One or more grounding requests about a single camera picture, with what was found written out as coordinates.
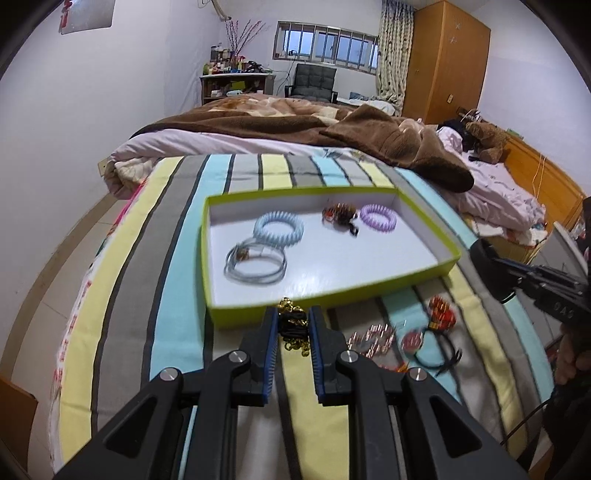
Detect patterned curtain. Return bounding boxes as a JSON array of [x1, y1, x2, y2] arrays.
[[375, 0, 414, 104]]

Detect person's right hand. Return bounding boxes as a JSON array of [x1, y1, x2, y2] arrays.
[[554, 323, 591, 386]]

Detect striped bed sheet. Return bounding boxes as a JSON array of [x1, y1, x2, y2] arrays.
[[53, 152, 559, 480]]

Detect green shallow cardboard box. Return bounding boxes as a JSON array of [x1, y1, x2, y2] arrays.
[[201, 186, 462, 329]]

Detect yellow cable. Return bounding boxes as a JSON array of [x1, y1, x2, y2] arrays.
[[532, 154, 546, 198]]

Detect white wall pipe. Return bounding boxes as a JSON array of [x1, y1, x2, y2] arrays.
[[198, 0, 232, 21]]

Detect black cable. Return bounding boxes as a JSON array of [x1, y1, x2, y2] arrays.
[[502, 392, 555, 448]]

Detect brown fleece blanket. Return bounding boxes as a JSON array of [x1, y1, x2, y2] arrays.
[[129, 96, 475, 193]]

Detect grey thin hair ties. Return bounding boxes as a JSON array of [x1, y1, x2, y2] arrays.
[[224, 237, 288, 283]]

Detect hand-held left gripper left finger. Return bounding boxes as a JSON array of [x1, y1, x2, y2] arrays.
[[53, 306, 280, 480]]

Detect person's right forearm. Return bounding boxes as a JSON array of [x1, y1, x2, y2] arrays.
[[542, 383, 591, 469]]

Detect blue spiral hair tie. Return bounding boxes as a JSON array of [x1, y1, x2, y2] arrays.
[[254, 211, 305, 247]]

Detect wooden wardrobe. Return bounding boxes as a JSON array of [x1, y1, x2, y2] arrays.
[[402, 0, 491, 126]]

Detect white shelf unit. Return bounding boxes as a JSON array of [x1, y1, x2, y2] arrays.
[[200, 73, 276, 106]]

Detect grey chair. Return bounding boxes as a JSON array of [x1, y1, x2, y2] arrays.
[[285, 63, 339, 102]]

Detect pink duvet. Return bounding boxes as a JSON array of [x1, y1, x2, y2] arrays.
[[104, 127, 550, 241]]

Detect orange beaded hair tie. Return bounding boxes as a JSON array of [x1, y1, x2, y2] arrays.
[[322, 202, 362, 238]]

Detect red ornament black hair band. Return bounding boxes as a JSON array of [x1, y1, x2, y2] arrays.
[[401, 330, 464, 374]]

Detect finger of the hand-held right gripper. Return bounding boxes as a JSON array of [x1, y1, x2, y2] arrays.
[[470, 239, 522, 303]]

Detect wooden furniture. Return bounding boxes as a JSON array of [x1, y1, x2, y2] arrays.
[[0, 376, 38, 462]]

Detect purple spiral hair tie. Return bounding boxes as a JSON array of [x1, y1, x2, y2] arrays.
[[359, 204, 399, 233]]

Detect bottles on shelf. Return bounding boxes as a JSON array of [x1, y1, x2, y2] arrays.
[[205, 44, 273, 75]]

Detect brown teddy bear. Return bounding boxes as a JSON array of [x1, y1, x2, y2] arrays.
[[464, 121, 509, 163]]

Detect wooden bed headboard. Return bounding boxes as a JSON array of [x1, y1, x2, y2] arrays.
[[501, 136, 587, 232]]

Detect wall poster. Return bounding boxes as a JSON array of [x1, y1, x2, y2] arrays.
[[58, 0, 116, 35]]

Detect white cabinet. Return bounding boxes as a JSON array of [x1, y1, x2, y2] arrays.
[[549, 222, 591, 278]]

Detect gold and black hair tie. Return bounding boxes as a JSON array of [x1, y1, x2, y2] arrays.
[[276, 298, 311, 357]]

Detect dark clothes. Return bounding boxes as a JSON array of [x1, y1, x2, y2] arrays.
[[443, 119, 476, 151]]

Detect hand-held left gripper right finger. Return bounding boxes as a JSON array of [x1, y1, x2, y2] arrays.
[[308, 305, 531, 480]]

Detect barred window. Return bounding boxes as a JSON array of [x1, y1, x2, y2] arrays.
[[274, 21, 380, 75]]

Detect decorative flower branches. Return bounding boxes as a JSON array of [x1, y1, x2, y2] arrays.
[[225, 18, 267, 58]]

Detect rose gold hair clip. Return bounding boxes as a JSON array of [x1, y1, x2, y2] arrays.
[[347, 323, 398, 358]]

